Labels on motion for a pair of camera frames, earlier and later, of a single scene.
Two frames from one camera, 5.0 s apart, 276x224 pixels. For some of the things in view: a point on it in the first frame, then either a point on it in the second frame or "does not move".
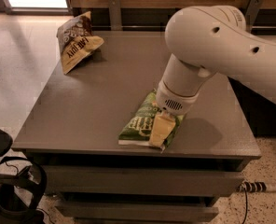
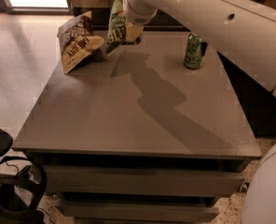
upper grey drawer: (141, 180) does not move
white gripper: (174, 102) -> (138, 14)
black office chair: (16, 184) does not move
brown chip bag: (74, 35) does not move
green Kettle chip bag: (138, 130) -> (117, 25)
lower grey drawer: (139, 212) does not move
